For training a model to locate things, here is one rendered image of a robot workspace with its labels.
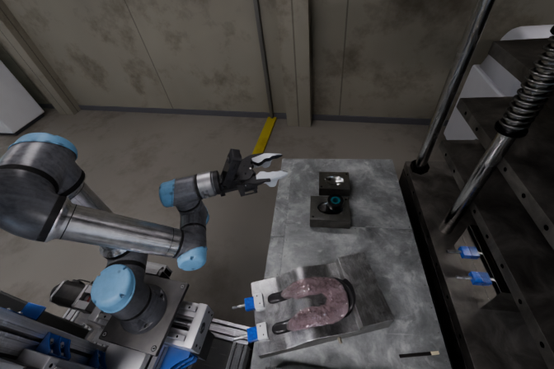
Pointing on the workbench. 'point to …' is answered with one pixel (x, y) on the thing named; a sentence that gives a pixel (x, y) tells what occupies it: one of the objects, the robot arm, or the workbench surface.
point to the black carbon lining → (287, 299)
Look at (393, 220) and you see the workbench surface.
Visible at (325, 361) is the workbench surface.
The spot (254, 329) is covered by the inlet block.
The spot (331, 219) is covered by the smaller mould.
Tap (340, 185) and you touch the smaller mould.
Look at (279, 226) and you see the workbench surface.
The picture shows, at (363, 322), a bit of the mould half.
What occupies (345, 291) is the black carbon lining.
